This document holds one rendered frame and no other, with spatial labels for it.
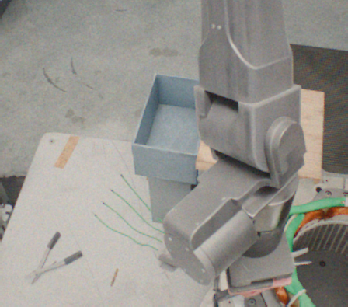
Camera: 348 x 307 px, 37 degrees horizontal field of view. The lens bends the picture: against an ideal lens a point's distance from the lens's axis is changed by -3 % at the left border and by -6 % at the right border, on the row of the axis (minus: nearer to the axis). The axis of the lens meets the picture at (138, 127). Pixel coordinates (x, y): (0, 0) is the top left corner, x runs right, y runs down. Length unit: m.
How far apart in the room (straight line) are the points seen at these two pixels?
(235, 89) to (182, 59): 2.16
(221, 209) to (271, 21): 0.15
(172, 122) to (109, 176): 0.25
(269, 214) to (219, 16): 0.18
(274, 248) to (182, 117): 0.51
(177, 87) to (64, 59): 1.69
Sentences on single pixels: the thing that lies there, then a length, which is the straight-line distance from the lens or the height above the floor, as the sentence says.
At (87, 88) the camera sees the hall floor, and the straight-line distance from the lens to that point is 2.47.
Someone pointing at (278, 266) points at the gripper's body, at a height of 1.26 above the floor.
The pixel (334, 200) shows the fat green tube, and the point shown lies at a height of 1.15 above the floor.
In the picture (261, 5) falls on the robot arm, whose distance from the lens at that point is 0.40.
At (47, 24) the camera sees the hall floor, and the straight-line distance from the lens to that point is 2.88.
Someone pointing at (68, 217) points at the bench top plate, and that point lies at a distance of 1.15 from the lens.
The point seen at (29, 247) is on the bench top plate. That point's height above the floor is 0.78.
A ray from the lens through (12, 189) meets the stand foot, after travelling 2.18.
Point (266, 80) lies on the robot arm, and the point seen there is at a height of 1.47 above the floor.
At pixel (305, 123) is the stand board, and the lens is 0.92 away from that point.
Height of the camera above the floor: 1.75
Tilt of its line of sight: 50 degrees down
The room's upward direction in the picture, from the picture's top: 7 degrees counter-clockwise
